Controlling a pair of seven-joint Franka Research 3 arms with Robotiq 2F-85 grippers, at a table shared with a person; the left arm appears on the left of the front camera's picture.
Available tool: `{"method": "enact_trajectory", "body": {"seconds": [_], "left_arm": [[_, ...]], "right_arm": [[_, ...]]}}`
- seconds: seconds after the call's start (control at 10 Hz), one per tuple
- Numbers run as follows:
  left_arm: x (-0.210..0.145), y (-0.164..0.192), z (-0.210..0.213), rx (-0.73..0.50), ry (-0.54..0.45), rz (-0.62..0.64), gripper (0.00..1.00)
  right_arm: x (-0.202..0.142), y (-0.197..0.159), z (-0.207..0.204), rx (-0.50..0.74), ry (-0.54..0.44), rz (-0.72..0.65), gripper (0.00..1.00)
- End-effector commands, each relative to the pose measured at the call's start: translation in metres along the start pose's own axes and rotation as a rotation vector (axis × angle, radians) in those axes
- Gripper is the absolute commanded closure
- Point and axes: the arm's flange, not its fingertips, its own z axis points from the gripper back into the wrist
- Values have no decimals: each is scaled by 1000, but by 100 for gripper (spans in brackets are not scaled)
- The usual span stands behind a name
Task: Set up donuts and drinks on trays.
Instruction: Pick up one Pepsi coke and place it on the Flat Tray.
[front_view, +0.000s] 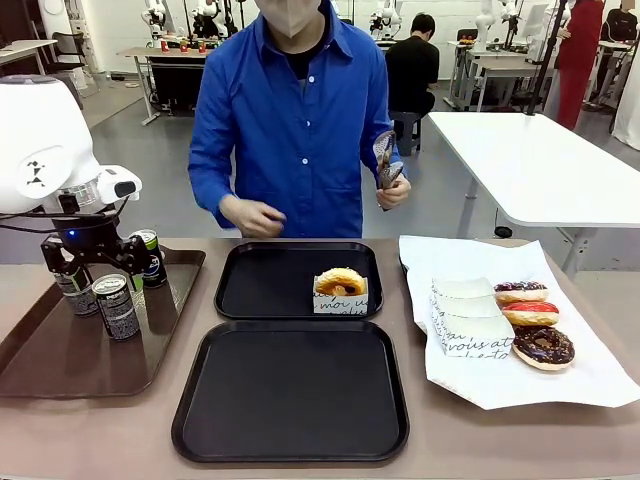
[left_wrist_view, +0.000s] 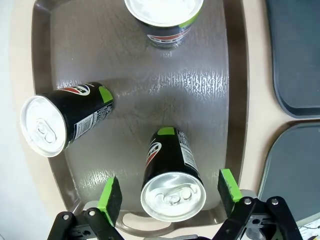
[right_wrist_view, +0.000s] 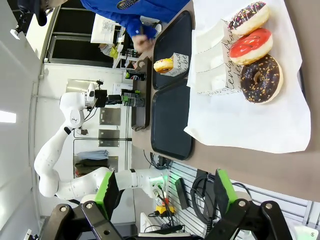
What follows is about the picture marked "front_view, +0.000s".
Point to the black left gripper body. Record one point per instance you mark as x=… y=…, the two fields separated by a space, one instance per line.
x=87 y=239

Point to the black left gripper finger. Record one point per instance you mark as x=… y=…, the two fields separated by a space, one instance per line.
x=54 y=255
x=134 y=255

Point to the black green soda can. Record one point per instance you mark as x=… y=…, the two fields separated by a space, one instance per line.
x=117 y=315
x=80 y=301

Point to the metal serving tongs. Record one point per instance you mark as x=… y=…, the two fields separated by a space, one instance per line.
x=386 y=150

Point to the purple glazed donut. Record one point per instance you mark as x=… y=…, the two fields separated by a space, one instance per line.
x=520 y=290

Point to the red glazed donut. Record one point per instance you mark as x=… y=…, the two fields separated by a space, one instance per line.
x=530 y=312

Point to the chocolate sprinkled donut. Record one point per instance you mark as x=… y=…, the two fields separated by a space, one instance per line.
x=545 y=347

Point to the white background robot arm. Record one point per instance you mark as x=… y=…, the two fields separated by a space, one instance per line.
x=484 y=22
x=155 y=12
x=385 y=20
x=205 y=15

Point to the person's right forearm blue sleeve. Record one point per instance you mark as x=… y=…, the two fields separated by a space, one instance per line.
x=210 y=185

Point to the person's left forearm blue sleeve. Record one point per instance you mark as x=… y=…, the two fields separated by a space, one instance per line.
x=386 y=120

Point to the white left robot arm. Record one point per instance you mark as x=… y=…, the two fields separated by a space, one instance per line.
x=40 y=140

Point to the person's right hand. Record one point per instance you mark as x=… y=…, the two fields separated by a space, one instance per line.
x=255 y=220

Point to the person's left hand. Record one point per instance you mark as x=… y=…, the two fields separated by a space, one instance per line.
x=396 y=194

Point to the black pepsi can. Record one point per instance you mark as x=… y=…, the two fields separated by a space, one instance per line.
x=156 y=272

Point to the brown plastic tray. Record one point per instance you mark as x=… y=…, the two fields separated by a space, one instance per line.
x=75 y=365

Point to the small black tray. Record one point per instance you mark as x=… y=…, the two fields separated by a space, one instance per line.
x=265 y=285

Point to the black office chair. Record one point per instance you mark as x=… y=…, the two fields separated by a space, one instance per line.
x=67 y=45

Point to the beige background table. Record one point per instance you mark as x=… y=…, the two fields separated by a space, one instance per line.
x=150 y=52

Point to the light wooden desk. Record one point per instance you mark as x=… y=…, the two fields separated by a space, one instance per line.
x=25 y=47

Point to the yellow glazed donut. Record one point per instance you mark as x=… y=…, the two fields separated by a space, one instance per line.
x=340 y=280

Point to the large black tray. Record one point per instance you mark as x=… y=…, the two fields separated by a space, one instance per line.
x=290 y=395

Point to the person in blue shirt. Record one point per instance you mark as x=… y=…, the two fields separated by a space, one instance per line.
x=300 y=125

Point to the glazed donut in paper sleeve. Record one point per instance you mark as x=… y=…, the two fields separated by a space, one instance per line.
x=340 y=305

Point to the beige face mask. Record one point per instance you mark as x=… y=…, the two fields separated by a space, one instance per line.
x=290 y=17

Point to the dark stool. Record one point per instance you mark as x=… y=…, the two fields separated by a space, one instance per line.
x=406 y=125

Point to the seated person in black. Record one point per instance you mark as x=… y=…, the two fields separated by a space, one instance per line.
x=412 y=70

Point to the black floor object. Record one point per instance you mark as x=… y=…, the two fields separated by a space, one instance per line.
x=502 y=231

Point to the white paper sheet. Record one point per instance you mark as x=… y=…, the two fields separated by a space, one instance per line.
x=500 y=385

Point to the grey background table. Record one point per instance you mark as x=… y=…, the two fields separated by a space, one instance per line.
x=500 y=65

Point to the white table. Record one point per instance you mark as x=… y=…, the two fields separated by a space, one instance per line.
x=540 y=165

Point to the black stand pole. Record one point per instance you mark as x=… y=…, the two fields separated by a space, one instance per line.
x=545 y=60

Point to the person in red clothes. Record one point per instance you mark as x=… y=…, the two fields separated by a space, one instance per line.
x=575 y=60

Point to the white cloth cover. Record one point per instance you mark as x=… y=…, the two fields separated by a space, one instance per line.
x=627 y=100

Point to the standing person in black top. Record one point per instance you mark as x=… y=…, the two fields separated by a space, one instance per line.
x=620 y=27

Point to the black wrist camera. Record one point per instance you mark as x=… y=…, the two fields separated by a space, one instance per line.
x=68 y=203

